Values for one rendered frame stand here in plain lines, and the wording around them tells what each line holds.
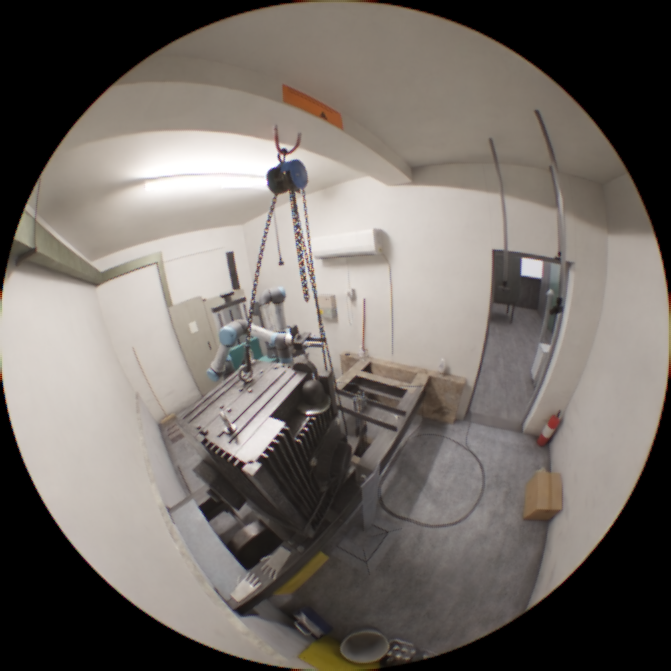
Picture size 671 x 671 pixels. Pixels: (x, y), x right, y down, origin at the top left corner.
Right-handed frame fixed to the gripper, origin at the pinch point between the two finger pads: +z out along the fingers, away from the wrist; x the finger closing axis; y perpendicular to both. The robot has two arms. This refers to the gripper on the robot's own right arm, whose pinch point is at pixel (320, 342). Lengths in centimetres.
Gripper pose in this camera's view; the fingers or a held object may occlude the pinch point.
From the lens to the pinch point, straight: 112.7
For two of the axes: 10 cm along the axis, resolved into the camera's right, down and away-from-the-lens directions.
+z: 9.4, 0.6, -3.3
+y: 1.0, 9.0, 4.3
